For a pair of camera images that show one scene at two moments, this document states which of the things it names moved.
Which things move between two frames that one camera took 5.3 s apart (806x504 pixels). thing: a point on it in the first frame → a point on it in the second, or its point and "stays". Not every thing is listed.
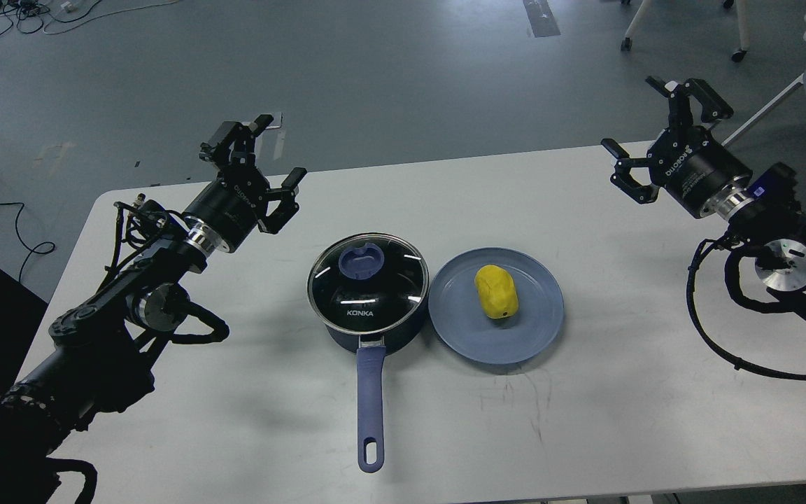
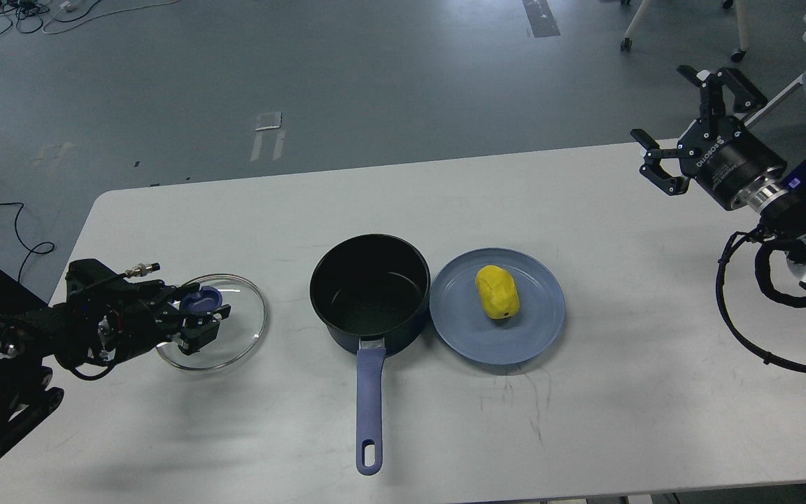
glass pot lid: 369,283 → 240,330
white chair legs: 626,44 stays
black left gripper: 233,204 → 124,316
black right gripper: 690,162 → 725,156
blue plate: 460,317 stays
